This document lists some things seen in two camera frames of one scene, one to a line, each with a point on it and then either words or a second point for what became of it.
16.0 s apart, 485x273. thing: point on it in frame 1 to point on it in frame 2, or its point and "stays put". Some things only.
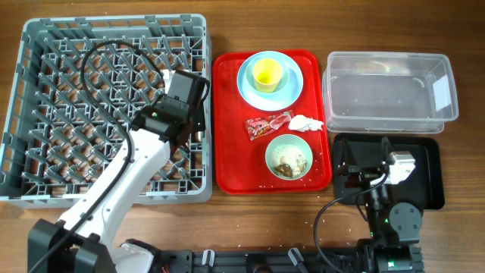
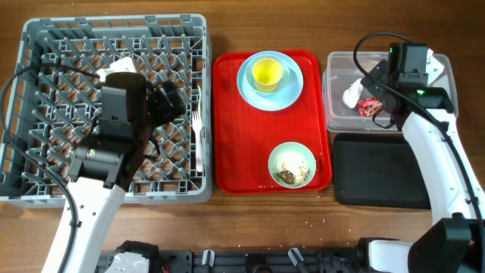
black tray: x=408 y=166 stays put
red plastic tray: x=240 y=163 stays put
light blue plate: x=275 y=101 stays put
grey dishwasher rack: x=80 y=80 stays put
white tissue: x=304 y=123 to x=352 y=95
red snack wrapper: x=258 y=126 to x=368 y=106
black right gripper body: x=363 y=177 to x=378 y=73
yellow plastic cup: x=267 y=73 stays put
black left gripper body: x=198 y=117 to x=141 y=127
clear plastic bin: x=388 y=92 stays put
